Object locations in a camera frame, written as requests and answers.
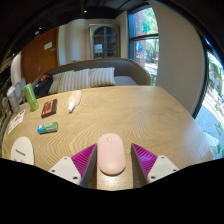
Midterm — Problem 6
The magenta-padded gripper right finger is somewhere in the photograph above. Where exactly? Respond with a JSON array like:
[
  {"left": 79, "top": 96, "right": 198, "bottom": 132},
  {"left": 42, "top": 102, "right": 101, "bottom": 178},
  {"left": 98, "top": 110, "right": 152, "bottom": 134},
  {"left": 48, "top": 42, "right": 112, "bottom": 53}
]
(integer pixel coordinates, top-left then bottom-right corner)
[{"left": 130, "top": 142, "right": 180, "bottom": 186}]

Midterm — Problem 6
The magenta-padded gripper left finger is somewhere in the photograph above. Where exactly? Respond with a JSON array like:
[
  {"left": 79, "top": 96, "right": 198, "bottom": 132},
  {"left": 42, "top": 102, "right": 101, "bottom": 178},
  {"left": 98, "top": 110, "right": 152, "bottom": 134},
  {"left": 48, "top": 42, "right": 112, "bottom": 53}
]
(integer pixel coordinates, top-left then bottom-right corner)
[{"left": 48, "top": 143, "right": 98, "bottom": 189}]

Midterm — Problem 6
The pink computer mouse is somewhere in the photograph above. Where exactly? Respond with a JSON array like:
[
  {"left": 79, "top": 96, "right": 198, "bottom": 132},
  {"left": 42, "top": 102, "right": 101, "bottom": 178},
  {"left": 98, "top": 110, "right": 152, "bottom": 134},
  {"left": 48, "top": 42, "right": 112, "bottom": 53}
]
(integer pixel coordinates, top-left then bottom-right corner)
[{"left": 96, "top": 132, "right": 127, "bottom": 177}]

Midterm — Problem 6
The white round mouse pad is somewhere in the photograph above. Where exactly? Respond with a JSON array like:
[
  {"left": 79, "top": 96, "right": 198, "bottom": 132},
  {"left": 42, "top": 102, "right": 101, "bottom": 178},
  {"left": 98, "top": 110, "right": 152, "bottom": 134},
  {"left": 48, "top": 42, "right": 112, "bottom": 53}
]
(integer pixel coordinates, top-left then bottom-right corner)
[{"left": 10, "top": 136, "right": 35, "bottom": 166}]

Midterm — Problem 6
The small green blue packet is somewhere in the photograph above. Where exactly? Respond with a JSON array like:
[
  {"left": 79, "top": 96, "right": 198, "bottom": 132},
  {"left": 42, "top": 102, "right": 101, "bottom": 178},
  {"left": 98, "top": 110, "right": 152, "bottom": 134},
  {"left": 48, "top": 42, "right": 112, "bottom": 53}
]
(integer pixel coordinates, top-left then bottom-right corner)
[{"left": 36, "top": 121, "right": 60, "bottom": 135}]

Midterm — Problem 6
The black box with orange print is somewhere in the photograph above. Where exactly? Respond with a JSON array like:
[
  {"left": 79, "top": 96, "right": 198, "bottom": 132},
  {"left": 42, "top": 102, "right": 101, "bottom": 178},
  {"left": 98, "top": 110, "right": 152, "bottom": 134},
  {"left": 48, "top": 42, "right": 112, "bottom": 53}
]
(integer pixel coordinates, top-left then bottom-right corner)
[{"left": 40, "top": 98, "right": 58, "bottom": 119}]

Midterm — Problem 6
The white printed leaflet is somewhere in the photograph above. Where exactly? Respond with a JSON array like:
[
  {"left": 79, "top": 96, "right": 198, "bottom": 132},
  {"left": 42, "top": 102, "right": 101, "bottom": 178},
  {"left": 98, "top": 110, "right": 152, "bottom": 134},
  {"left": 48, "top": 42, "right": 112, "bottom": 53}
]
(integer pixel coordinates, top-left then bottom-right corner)
[{"left": 7, "top": 109, "right": 27, "bottom": 135}]

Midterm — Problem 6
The green drink can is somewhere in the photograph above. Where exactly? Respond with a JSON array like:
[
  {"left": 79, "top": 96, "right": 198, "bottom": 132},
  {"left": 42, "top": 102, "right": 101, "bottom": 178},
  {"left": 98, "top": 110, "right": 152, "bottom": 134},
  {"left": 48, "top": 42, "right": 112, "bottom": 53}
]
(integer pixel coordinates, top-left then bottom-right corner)
[{"left": 22, "top": 82, "right": 40, "bottom": 112}]

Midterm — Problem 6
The black and orange backpack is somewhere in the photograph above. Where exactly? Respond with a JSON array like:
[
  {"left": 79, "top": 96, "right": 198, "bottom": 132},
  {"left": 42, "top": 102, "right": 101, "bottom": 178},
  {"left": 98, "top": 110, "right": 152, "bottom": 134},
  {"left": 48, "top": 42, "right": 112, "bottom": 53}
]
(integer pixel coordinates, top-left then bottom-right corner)
[{"left": 33, "top": 73, "right": 54, "bottom": 99}]

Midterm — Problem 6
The striped cushion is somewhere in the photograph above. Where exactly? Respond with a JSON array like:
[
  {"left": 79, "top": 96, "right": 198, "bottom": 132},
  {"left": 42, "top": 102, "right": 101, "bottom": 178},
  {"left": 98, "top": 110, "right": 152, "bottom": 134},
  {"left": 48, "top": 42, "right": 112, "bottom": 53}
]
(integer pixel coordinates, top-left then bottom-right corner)
[
  {"left": 88, "top": 66, "right": 117, "bottom": 88},
  {"left": 48, "top": 71, "right": 66, "bottom": 95},
  {"left": 61, "top": 68, "right": 92, "bottom": 93}
]

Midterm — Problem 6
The grey curved sofa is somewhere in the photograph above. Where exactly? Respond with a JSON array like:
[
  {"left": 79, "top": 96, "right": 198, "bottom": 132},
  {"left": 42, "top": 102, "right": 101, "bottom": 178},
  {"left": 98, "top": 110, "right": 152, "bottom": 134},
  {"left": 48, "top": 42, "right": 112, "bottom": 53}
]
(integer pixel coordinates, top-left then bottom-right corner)
[{"left": 31, "top": 58, "right": 152, "bottom": 98}]

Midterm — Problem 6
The brown wooden door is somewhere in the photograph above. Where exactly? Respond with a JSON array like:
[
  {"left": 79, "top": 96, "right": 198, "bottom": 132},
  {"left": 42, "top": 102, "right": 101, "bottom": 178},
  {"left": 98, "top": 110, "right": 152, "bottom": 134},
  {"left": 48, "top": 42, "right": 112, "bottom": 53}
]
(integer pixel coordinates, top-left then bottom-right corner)
[{"left": 20, "top": 27, "right": 60, "bottom": 84}]

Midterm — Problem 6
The dark-framed window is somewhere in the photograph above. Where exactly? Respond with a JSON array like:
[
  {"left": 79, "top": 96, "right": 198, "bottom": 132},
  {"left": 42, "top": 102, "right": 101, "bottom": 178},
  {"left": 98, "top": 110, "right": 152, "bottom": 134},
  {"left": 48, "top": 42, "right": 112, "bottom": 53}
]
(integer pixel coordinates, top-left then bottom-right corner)
[{"left": 128, "top": 6, "right": 160, "bottom": 86}]

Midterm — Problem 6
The arched glass-door cabinet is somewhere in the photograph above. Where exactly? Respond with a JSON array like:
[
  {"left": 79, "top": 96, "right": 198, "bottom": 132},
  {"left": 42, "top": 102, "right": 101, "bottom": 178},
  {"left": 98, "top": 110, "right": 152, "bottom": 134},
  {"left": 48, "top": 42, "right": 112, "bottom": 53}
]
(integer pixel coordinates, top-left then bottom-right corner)
[{"left": 88, "top": 23, "right": 121, "bottom": 60}]

